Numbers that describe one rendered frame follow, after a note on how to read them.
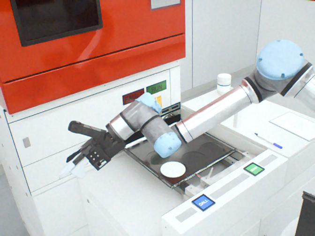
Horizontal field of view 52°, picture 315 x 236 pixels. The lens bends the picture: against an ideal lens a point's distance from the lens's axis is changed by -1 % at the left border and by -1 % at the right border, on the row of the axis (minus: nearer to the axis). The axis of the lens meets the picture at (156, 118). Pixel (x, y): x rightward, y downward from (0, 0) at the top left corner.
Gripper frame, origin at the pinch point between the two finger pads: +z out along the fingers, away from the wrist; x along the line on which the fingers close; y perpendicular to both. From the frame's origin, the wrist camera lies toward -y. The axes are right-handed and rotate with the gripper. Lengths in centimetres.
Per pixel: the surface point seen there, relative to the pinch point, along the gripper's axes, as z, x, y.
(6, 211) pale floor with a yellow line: 99, 140, 21
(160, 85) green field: -43, 55, 8
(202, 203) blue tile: -26.1, -1.7, 38.0
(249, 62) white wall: -176, 331, 102
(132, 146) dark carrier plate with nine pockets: -15, 45, 20
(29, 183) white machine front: 24.0, 31.2, 1.3
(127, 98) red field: -28, 46, 2
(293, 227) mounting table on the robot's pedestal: -45, -1, 68
